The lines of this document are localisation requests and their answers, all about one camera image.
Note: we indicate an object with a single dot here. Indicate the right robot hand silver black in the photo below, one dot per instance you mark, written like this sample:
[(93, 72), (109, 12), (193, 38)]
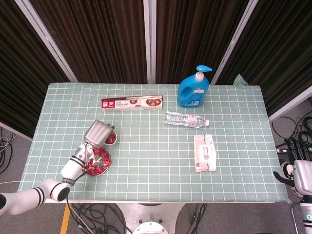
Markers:
[(303, 175)]

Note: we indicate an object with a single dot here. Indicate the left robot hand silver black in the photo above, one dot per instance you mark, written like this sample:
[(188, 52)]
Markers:
[(97, 132)]

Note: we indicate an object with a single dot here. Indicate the metal bowl of red candies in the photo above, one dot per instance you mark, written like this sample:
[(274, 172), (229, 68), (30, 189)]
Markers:
[(98, 161)]

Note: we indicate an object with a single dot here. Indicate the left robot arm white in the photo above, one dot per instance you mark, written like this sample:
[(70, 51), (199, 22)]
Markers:
[(70, 168)]

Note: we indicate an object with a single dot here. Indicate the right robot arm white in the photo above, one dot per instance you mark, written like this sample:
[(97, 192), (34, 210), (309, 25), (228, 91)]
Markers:
[(306, 214)]

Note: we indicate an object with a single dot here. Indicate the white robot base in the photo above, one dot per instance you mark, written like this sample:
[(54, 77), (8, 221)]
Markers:
[(151, 219)]

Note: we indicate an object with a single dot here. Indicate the white paper cup blue logo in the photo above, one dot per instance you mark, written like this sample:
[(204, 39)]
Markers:
[(112, 143)]

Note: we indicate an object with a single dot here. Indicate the black power strip green label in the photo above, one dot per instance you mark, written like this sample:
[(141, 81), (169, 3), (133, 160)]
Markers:
[(310, 149)]

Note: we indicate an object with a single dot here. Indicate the black power strip pink label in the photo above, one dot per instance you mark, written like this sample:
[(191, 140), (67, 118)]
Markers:
[(282, 148)]

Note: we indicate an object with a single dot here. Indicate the long baking paper box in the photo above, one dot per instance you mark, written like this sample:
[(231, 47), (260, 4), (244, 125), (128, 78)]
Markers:
[(122, 104)]

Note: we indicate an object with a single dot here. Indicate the green checked tablecloth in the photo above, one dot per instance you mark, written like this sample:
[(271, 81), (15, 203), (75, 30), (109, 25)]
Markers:
[(156, 170)]

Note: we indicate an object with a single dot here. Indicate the clear plastic water bottle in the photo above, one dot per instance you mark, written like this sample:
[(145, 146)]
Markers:
[(185, 119)]

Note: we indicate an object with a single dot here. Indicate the yellow floor tape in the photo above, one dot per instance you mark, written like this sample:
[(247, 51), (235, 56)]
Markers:
[(64, 221)]

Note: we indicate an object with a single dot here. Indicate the dark ribbed partition panel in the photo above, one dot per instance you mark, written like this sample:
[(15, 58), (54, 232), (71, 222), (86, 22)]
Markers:
[(280, 48), (19, 73), (190, 31), (97, 36)]

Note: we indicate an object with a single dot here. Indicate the pink wet wipes pack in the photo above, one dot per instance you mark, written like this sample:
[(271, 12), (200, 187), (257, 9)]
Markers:
[(204, 153)]

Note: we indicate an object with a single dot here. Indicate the blue detergent pump bottle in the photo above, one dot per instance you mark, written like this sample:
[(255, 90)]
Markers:
[(192, 95)]

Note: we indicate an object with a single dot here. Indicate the white table frame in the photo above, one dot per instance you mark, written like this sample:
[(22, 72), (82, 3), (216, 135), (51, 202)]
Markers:
[(219, 202)]

